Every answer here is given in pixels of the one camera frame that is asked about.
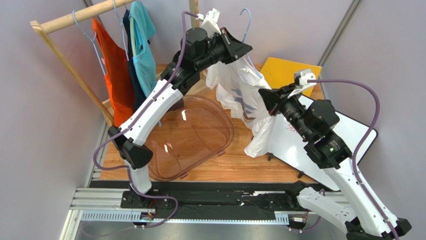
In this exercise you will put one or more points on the transparent brown plastic basket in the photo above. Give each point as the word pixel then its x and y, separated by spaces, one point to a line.
pixel 193 131

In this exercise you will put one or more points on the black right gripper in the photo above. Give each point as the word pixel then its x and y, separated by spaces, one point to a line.
pixel 277 102

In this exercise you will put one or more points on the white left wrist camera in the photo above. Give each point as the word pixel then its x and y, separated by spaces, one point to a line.
pixel 209 22

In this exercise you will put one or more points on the white t shirt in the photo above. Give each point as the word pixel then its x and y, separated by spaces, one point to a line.
pixel 237 89

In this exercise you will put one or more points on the navy blue t shirt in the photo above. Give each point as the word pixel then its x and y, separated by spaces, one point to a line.
pixel 139 96

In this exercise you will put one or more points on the wooden clothes rack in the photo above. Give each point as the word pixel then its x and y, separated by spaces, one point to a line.
pixel 44 29

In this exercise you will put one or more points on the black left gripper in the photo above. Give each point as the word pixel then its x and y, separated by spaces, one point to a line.
pixel 234 49

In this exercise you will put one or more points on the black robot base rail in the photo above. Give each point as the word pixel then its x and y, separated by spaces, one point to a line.
pixel 208 200

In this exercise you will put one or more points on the turquoise t shirt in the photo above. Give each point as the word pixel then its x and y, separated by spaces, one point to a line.
pixel 143 61

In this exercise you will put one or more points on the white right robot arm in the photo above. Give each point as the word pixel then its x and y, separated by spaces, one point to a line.
pixel 366 217

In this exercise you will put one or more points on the yellow binder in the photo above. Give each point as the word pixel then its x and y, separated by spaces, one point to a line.
pixel 280 72

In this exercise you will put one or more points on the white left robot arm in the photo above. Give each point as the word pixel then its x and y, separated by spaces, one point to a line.
pixel 198 52

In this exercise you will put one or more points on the green plastic hanger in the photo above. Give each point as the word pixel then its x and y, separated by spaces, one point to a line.
pixel 132 36

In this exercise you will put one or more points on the orange t shirt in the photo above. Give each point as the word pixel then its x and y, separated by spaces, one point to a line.
pixel 117 78

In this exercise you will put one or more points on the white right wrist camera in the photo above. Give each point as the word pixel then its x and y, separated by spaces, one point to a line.
pixel 302 82

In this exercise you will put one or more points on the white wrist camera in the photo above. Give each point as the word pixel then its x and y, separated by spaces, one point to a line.
pixel 209 22
pixel 302 82

